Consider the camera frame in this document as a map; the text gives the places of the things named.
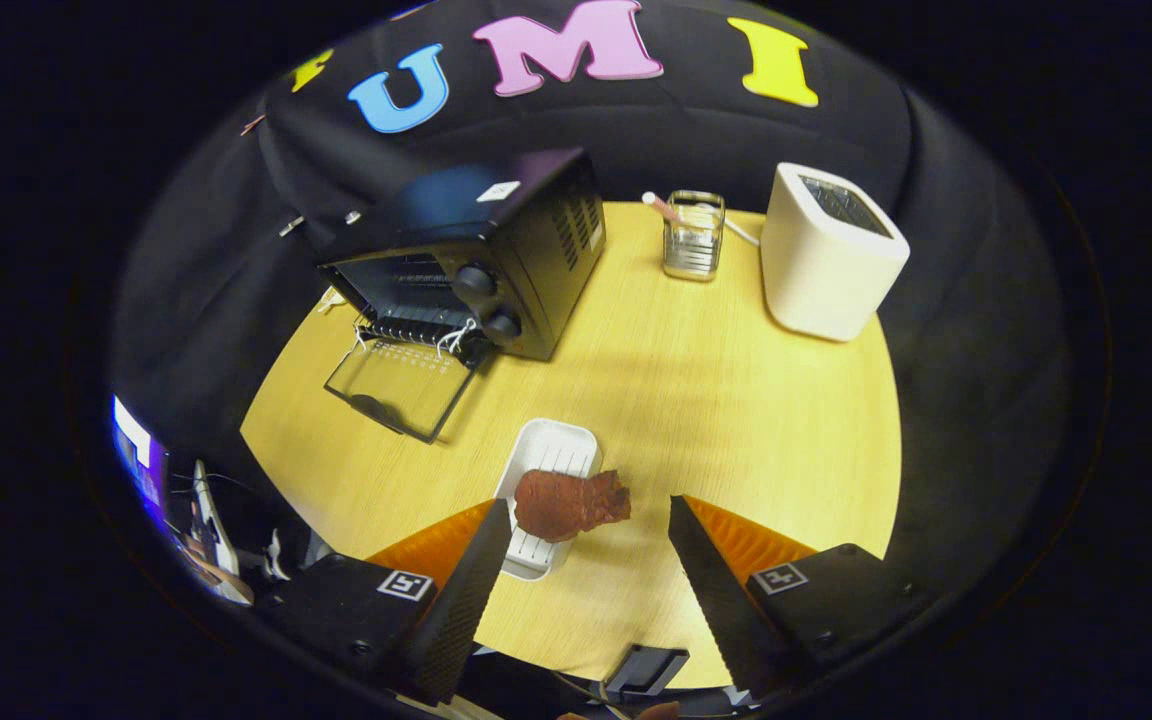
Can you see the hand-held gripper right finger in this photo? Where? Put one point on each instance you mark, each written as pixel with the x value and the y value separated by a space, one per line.
pixel 721 610

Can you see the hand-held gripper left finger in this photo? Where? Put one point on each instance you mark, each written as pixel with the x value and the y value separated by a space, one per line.
pixel 461 610

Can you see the brown steak piece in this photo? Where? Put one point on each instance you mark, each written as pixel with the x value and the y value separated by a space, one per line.
pixel 566 505

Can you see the black toaster oven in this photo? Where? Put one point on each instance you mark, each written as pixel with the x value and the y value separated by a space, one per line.
pixel 536 260

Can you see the white slot toaster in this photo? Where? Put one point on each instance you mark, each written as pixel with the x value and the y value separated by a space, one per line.
pixel 816 280

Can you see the white ribbed tray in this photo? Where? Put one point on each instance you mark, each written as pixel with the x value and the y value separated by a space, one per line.
pixel 556 450

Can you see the white curved object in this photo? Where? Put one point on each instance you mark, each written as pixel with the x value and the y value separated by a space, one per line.
pixel 211 530

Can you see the computer monitor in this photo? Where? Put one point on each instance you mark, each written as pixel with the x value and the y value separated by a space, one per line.
pixel 136 455

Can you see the silver cloth clip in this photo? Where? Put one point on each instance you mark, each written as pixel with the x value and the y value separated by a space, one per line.
pixel 291 226

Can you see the red cloth clip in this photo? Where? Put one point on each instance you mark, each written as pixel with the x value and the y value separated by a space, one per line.
pixel 252 125

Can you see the black plastic bracket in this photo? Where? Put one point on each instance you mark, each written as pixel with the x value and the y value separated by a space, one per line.
pixel 648 668

